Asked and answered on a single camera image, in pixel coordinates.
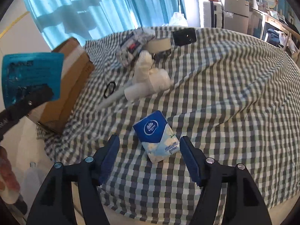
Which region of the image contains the blue blister pill pack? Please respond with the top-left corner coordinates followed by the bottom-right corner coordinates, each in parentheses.
top-left (1, 52), bottom-right (64, 108)

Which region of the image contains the white slim tube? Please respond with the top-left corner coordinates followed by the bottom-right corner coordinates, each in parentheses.
top-left (96, 88), bottom-right (125, 111)

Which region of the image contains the white pump bottle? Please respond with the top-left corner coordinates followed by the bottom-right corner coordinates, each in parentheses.
top-left (124, 82), bottom-right (154, 101)

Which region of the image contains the patterned plastic snack bag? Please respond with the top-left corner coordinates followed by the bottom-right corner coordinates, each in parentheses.
top-left (115, 27), bottom-right (155, 67)

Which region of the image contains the brown cardboard box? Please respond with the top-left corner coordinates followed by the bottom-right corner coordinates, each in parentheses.
top-left (28, 37), bottom-right (95, 135)

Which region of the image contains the teal window curtain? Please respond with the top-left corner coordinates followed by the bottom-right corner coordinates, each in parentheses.
top-left (23, 0), bottom-right (185, 49)

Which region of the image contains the green checkered tablecloth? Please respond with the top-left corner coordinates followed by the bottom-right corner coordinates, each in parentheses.
top-left (44, 28), bottom-right (299, 224)

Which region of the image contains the masking tape roll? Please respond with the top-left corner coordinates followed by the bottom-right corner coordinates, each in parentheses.
top-left (144, 38), bottom-right (171, 54)

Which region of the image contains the black pouch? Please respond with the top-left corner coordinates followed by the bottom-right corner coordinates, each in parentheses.
top-left (172, 27), bottom-right (197, 46)

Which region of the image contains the white plastic bag by window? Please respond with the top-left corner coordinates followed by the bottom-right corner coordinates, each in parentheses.
top-left (169, 12), bottom-right (188, 27)

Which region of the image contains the wooden desk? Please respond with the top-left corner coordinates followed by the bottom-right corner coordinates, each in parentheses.
top-left (252, 8), bottom-right (299, 51)

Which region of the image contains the white suitcase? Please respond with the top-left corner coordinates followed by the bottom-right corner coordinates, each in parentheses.
top-left (199, 0), bottom-right (224, 29)

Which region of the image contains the silver mini fridge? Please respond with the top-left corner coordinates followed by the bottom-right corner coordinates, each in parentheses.
top-left (223, 0), bottom-right (249, 34)

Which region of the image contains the black hair tie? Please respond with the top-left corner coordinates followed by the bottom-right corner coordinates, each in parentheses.
top-left (103, 81), bottom-right (117, 99)

